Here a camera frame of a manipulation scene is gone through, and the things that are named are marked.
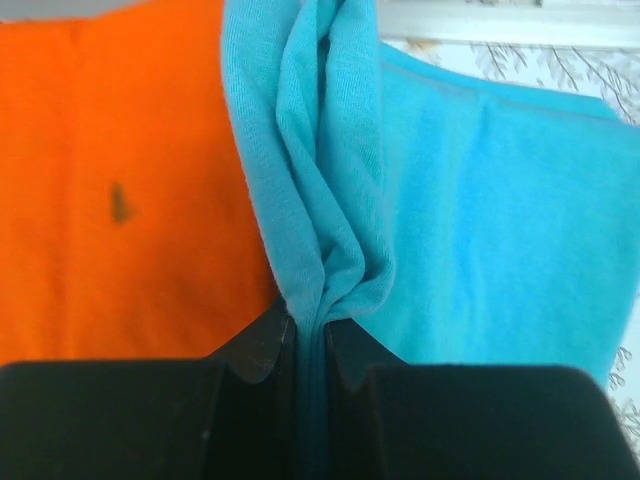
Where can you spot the aluminium frame rail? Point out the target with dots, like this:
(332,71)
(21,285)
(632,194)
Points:
(589,24)

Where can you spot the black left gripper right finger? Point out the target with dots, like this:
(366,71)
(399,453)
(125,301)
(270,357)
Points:
(392,420)

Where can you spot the orange folded t shirt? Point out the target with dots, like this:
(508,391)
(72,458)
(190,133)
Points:
(126,226)

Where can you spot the floral patterned table mat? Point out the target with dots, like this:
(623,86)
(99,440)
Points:
(612,76)

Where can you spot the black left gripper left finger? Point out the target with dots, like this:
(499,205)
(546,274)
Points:
(230,415)

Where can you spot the turquoise t shirt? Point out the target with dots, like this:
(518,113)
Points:
(457,220)

